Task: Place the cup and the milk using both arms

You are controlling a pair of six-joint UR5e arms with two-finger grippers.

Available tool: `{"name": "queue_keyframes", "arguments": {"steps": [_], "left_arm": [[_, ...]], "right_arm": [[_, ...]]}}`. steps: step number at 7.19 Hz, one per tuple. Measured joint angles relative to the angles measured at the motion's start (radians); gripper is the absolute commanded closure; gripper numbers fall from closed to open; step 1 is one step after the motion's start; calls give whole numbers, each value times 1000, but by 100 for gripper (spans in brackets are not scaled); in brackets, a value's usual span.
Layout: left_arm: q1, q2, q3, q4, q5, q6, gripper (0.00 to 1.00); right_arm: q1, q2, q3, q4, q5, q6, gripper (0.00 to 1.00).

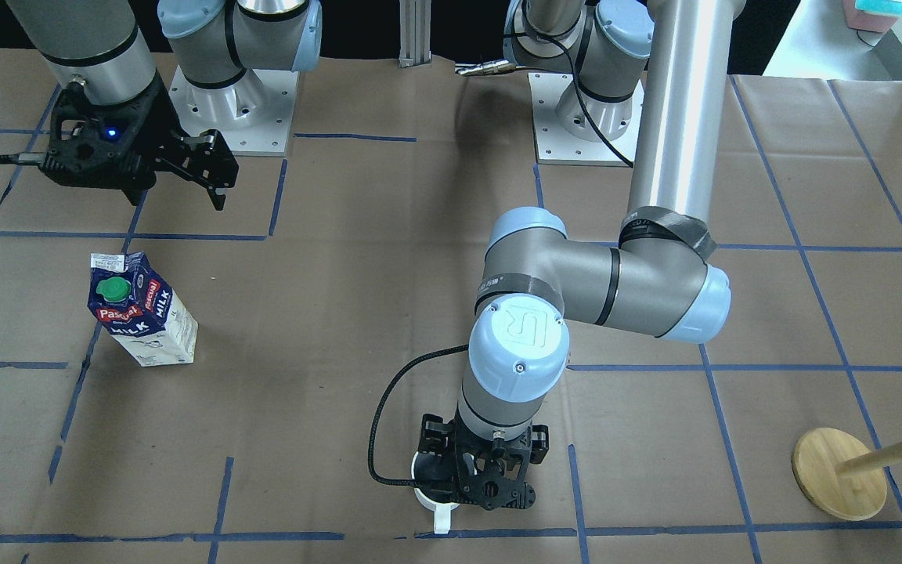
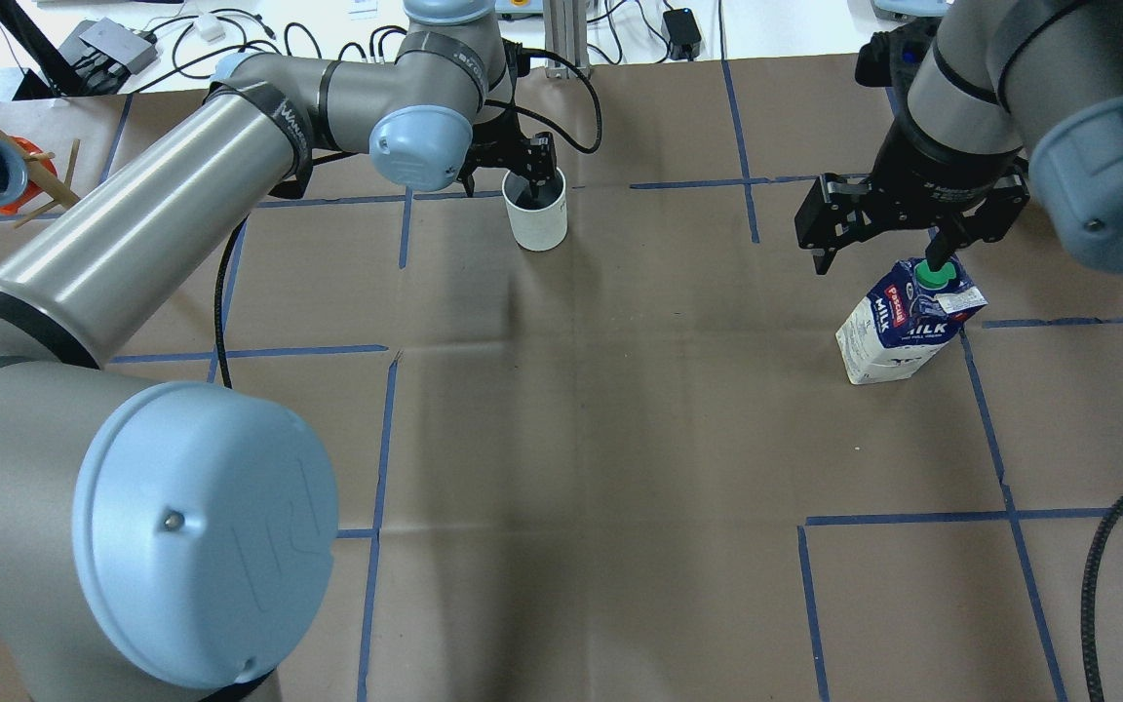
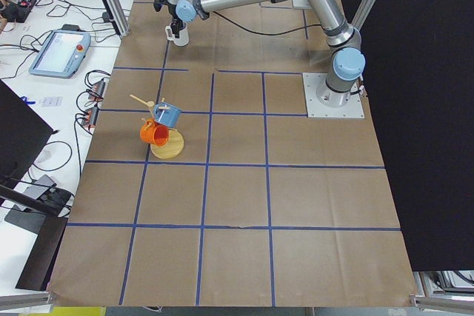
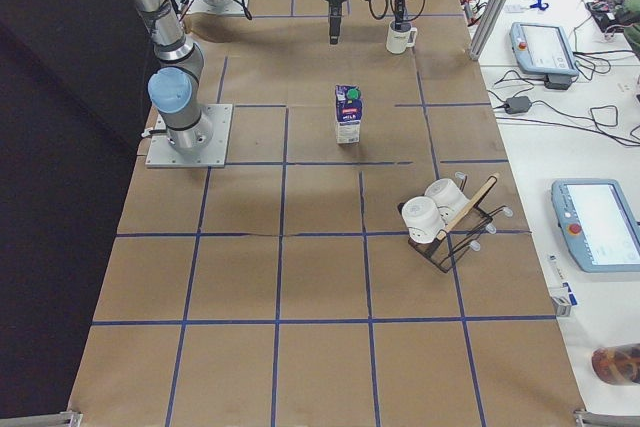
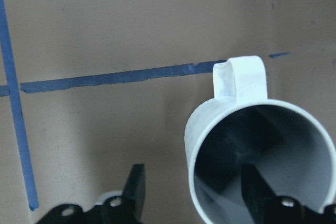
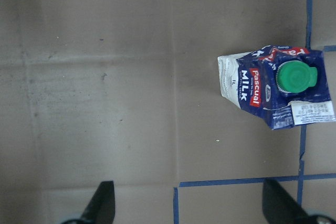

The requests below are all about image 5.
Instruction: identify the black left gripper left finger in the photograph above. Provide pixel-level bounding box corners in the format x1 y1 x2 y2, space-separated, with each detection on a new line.
122 164 145 221

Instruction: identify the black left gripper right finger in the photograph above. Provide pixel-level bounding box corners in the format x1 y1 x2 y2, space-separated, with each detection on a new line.
241 164 276 223

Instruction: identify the white ceramic mug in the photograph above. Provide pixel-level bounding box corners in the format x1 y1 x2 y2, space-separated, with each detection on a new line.
184 56 335 223

